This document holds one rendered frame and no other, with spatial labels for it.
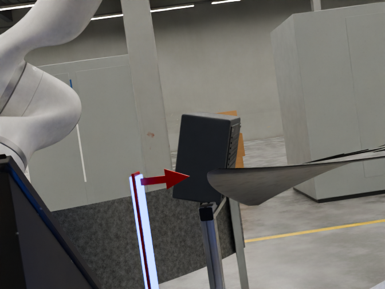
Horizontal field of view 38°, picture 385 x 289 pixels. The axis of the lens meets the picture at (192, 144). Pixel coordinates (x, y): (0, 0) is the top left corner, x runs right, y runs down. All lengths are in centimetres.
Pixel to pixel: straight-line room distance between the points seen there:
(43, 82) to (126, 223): 136
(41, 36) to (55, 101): 12
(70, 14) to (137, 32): 384
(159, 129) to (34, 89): 379
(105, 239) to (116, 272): 15
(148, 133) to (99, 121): 182
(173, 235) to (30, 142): 155
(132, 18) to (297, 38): 247
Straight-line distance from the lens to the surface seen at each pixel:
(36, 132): 102
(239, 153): 869
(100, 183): 663
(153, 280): 67
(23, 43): 106
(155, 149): 483
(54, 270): 76
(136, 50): 486
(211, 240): 119
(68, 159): 665
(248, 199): 73
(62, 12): 105
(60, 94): 108
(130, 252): 239
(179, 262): 252
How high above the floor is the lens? 125
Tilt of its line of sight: 3 degrees down
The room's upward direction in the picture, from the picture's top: 8 degrees counter-clockwise
